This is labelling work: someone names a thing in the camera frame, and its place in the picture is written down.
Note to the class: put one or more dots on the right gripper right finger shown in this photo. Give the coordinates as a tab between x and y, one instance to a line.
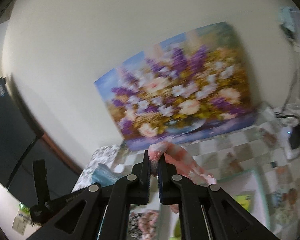
206	212

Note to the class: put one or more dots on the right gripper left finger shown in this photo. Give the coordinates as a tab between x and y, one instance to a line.
94	212

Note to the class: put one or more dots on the lime green cloth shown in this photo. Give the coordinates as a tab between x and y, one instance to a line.
177	230

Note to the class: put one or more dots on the blue face mask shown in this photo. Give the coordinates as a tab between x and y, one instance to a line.
103	176

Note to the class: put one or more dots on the green tissue pack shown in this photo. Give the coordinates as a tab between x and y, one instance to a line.
245	200

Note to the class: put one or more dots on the pink striped fluffy towel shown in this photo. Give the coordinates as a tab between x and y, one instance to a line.
181	159

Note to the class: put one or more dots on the teal shallow box tray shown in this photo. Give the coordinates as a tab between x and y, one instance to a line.
247	189

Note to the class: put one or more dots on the floral white tablecloth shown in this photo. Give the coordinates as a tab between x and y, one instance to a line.
105	155

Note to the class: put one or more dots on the floral painting canvas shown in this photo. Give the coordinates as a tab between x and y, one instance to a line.
188	87

